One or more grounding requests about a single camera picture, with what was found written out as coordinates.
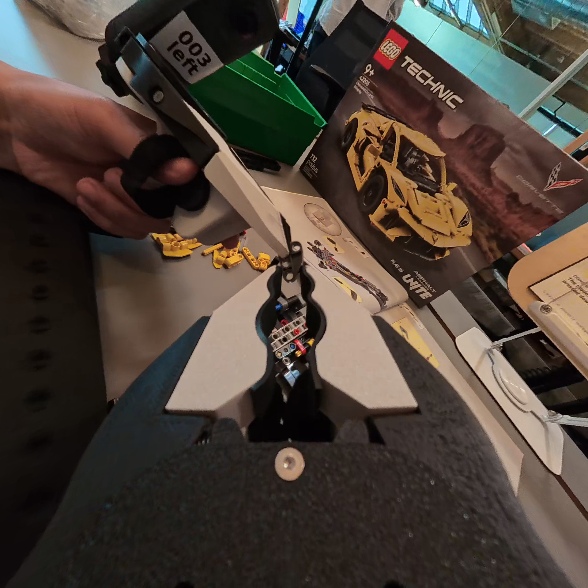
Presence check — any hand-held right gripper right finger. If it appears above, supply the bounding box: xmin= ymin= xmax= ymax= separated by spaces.
xmin=301 ymin=266 xmax=420 ymax=443

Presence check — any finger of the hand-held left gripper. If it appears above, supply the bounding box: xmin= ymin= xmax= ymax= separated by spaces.
xmin=184 ymin=102 xmax=295 ymax=259

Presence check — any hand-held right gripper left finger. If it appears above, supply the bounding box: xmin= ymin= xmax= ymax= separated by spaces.
xmin=164 ymin=266 xmax=282 ymax=443

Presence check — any grey lego car chassis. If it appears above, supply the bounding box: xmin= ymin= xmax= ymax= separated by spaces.
xmin=269 ymin=241 xmax=318 ymax=389

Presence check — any pile of black lego pieces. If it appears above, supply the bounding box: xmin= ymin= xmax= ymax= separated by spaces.
xmin=232 ymin=147 xmax=282 ymax=174

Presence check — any lego instruction booklet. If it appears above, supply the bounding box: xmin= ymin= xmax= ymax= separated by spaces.
xmin=259 ymin=186 xmax=442 ymax=368

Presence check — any pile of yellow lego pieces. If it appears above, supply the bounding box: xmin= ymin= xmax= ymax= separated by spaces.
xmin=151 ymin=232 xmax=273 ymax=272

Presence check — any lego set box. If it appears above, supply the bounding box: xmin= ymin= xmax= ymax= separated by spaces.
xmin=300 ymin=21 xmax=588 ymax=308

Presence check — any person's left hand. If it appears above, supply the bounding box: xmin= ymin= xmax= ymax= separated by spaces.
xmin=0 ymin=61 xmax=199 ymax=240

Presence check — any green plastic bin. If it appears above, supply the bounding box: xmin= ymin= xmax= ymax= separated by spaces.
xmin=188 ymin=51 xmax=328 ymax=166

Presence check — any white folding stand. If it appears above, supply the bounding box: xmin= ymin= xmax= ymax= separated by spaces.
xmin=455 ymin=299 xmax=588 ymax=476

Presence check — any clear plastic bag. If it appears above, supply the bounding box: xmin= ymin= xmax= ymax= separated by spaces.
xmin=28 ymin=0 xmax=125 ymax=40

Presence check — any instruction sheet on white stand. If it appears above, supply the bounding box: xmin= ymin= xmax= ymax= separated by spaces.
xmin=507 ymin=225 xmax=588 ymax=322

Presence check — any printed instruction sheet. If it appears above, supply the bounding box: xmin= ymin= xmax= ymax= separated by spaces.
xmin=528 ymin=257 xmax=588 ymax=345

